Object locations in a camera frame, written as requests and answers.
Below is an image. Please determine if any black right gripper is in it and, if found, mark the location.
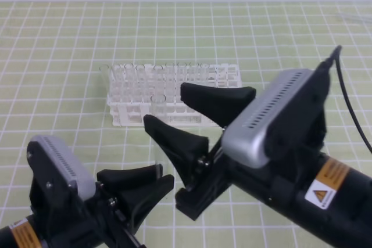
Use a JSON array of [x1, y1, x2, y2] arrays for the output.
[[144, 82, 328, 221]]

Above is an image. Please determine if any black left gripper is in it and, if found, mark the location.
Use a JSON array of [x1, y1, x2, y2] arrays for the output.
[[27, 142, 174, 247]]

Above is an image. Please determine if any clear glass test tube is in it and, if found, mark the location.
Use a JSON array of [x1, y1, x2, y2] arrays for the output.
[[150, 93, 168, 179]]

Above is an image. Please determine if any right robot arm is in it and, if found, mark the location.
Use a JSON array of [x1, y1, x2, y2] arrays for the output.
[[144, 82, 371, 247]]

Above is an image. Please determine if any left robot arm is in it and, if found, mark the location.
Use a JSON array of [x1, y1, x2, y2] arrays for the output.
[[1, 139, 174, 247]]

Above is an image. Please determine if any white test tube rack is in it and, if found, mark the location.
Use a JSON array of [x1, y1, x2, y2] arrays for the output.
[[99, 62, 242, 127]]

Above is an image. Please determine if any green grid tablecloth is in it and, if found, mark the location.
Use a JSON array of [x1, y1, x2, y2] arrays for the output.
[[1, 1, 371, 247]]

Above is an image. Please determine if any clear test tube at edge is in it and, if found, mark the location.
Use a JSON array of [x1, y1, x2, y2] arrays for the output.
[[338, 13, 371, 24]]

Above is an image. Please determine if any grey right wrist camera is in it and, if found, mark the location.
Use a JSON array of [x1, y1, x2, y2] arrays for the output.
[[221, 69, 313, 168]]

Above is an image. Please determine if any black right camera cable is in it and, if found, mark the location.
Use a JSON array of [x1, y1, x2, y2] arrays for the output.
[[316, 45, 372, 154]]

